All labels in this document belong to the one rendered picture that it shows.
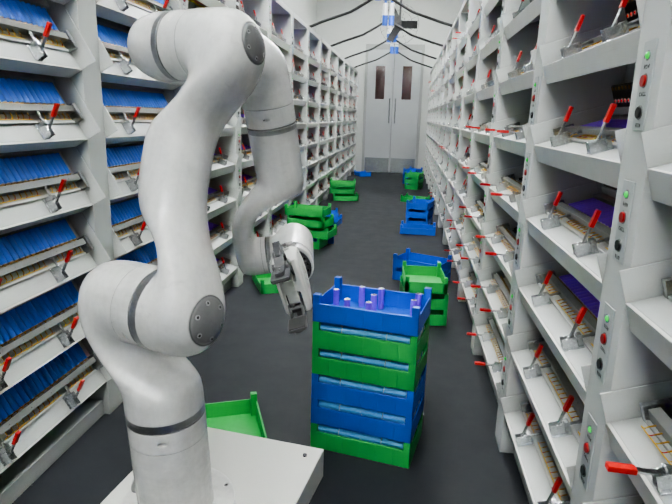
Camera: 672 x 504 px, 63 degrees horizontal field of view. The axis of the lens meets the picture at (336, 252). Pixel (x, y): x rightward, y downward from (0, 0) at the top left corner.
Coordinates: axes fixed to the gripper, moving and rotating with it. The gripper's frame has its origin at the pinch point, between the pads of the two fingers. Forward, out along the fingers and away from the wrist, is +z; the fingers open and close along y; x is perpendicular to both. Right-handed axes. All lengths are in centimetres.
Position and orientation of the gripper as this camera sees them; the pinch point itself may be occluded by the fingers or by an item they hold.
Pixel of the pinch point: (289, 303)
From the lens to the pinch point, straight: 90.0
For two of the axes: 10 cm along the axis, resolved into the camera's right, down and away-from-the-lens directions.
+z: 0.5, 3.4, -9.4
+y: 2.7, 9.0, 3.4
